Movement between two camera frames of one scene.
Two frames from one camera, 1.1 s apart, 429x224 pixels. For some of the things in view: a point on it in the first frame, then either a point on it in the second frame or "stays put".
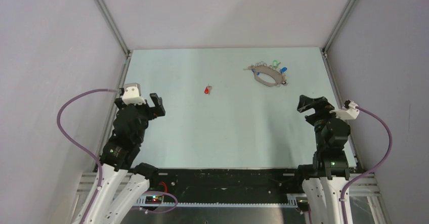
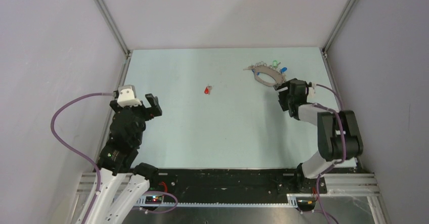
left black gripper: x=158 y=110 stays put
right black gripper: x=322 y=106 -> x=283 y=103
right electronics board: x=303 y=205 stays put
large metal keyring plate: x=280 y=79 stays put
